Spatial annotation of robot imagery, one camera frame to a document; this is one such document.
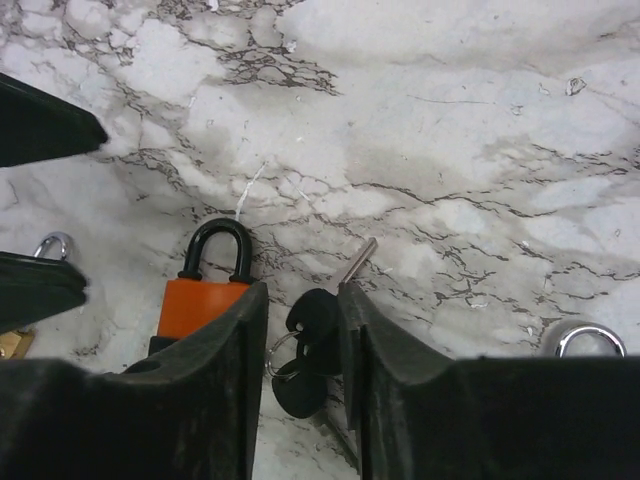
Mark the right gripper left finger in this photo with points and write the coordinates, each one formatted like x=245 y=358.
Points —
x=189 y=411

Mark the black-headed keys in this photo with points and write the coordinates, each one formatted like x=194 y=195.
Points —
x=301 y=385

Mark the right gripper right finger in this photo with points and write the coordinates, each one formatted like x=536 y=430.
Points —
x=418 y=414

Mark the orange black padlock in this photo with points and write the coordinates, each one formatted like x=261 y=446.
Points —
x=189 y=302

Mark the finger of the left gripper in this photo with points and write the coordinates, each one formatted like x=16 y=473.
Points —
x=34 y=289
x=36 y=126

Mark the small brass padlock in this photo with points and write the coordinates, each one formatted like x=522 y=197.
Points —
x=587 y=339

